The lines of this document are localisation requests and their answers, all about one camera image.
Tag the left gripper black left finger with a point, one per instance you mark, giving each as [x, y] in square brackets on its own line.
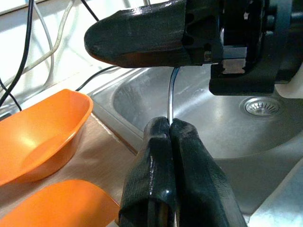
[149, 177]

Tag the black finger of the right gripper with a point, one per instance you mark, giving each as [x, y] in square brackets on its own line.
[142, 35]

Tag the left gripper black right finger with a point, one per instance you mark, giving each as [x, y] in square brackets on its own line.
[201, 189]

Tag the orange plastic plate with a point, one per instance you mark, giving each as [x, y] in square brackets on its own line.
[59, 208]

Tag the orange plastic bowl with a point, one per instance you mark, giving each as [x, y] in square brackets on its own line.
[42, 132]

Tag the stainless steel sink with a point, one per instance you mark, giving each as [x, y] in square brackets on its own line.
[236, 142]

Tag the steel sink drain strainer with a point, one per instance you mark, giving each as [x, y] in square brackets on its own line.
[260, 106]

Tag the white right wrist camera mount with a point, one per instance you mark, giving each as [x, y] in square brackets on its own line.
[291, 89]

